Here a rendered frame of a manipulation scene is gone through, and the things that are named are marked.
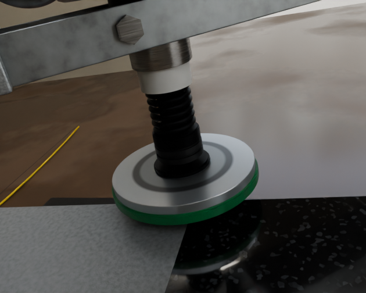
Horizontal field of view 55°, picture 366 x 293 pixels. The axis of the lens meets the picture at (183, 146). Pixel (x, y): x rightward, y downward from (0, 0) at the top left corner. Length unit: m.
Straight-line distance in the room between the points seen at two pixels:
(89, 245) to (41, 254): 0.07
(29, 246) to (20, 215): 0.10
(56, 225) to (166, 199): 0.20
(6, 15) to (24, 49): 5.99
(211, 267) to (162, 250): 0.07
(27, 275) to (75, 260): 0.06
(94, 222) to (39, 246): 0.08
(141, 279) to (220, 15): 0.32
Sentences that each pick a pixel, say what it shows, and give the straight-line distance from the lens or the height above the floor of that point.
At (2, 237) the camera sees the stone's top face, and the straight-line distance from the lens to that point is 0.61.
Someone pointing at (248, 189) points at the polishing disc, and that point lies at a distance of 0.47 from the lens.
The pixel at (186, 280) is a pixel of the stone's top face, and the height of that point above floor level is 0.82.
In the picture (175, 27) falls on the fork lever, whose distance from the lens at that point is 0.41.
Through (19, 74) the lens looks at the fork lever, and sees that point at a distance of 0.38.
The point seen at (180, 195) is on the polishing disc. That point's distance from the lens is 0.45.
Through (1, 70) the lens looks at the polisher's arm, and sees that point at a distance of 0.36.
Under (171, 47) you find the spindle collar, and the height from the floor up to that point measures 1.05.
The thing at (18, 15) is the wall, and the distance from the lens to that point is 6.24.
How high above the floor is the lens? 1.13
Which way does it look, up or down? 25 degrees down
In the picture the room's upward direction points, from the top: 11 degrees counter-clockwise
